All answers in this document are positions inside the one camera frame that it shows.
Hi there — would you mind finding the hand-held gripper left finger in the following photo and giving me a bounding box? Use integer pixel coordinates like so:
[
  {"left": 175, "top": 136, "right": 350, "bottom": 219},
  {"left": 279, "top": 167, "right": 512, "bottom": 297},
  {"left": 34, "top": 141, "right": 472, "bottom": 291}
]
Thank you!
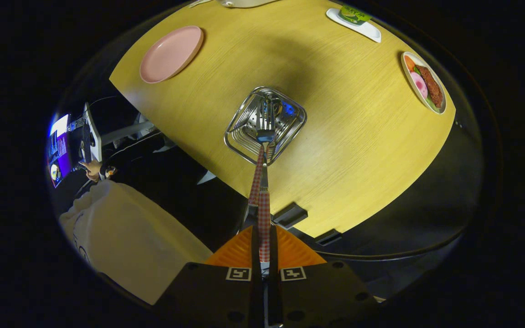
[{"left": 153, "top": 225, "right": 263, "bottom": 326}]

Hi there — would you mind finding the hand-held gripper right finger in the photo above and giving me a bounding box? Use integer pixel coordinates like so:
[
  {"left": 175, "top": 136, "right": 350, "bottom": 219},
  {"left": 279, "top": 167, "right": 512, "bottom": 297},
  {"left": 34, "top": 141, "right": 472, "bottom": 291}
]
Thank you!
[{"left": 269, "top": 225, "right": 379, "bottom": 326}]

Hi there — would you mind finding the red checkered handle spoon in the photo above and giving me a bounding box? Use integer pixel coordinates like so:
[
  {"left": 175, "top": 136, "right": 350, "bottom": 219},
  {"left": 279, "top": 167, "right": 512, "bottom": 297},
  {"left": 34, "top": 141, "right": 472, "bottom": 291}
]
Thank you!
[{"left": 248, "top": 97, "right": 286, "bottom": 206}]

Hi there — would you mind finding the red checkered handle fork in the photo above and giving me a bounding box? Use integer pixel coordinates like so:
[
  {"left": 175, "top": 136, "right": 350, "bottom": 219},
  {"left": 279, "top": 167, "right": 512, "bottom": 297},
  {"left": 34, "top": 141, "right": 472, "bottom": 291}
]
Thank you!
[{"left": 256, "top": 102, "right": 276, "bottom": 276}]

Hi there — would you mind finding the person's white clothing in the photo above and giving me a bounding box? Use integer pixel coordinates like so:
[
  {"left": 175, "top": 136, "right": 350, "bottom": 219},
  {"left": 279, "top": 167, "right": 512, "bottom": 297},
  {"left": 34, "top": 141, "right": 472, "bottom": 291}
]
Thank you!
[{"left": 59, "top": 179, "right": 214, "bottom": 306}]

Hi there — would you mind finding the grey metal bar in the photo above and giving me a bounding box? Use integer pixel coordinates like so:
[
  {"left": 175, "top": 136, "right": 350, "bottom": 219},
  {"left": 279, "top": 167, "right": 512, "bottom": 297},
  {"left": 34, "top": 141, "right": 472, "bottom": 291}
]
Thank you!
[{"left": 101, "top": 120, "right": 154, "bottom": 147}]

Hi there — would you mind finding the lit computer monitor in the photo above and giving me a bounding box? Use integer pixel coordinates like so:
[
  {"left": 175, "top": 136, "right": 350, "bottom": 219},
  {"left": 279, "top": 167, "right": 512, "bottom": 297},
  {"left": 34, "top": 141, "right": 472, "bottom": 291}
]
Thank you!
[{"left": 47, "top": 114, "right": 72, "bottom": 188}]

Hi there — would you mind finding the white food plate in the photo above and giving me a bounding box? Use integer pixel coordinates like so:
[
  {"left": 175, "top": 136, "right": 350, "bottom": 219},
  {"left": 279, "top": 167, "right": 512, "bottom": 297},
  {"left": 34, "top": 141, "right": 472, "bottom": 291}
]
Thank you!
[{"left": 401, "top": 51, "right": 448, "bottom": 115}]

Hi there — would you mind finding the pink radish slice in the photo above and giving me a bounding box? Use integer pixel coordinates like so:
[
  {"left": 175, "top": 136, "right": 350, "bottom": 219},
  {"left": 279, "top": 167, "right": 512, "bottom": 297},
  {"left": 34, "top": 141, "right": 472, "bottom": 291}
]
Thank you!
[{"left": 410, "top": 72, "right": 428, "bottom": 98}]

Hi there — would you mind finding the brown meat piece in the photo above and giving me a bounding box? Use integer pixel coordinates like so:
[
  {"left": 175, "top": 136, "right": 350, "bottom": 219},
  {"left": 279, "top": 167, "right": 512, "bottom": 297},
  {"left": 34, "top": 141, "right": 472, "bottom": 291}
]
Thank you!
[{"left": 415, "top": 65, "right": 443, "bottom": 108}]

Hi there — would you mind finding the pink plate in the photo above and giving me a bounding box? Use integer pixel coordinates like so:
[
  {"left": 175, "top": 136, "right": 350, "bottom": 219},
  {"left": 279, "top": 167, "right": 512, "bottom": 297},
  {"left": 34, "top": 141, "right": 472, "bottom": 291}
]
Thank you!
[{"left": 139, "top": 26, "right": 204, "bottom": 84}]

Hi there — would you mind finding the white square coaster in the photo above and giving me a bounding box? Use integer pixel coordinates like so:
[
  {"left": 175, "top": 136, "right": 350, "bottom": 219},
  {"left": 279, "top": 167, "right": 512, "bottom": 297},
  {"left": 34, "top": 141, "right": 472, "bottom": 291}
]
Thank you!
[{"left": 326, "top": 8, "right": 382, "bottom": 43}]

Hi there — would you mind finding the green label drink bottle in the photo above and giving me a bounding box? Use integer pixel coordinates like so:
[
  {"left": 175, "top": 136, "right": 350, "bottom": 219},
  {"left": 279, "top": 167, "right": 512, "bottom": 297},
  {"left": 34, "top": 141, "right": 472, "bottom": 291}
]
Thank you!
[{"left": 338, "top": 5, "right": 372, "bottom": 26}]

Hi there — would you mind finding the white toaster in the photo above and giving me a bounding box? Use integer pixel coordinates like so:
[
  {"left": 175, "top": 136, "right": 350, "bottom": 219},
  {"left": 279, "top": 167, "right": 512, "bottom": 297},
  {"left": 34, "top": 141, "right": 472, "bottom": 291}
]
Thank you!
[{"left": 217, "top": 0, "right": 281, "bottom": 9}]

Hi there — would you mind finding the black table bracket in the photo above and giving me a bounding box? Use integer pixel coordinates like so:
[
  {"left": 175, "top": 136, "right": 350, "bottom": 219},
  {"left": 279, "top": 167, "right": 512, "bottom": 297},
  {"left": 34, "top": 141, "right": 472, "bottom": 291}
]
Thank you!
[
  {"left": 272, "top": 203, "right": 309, "bottom": 230},
  {"left": 315, "top": 229, "right": 343, "bottom": 246}
]

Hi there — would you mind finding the metal wire cutlery basket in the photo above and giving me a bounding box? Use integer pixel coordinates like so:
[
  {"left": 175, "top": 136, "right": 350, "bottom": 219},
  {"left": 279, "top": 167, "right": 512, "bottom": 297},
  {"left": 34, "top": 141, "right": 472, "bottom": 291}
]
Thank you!
[{"left": 224, "top": 86, "right": 308, "bottom": 165}]

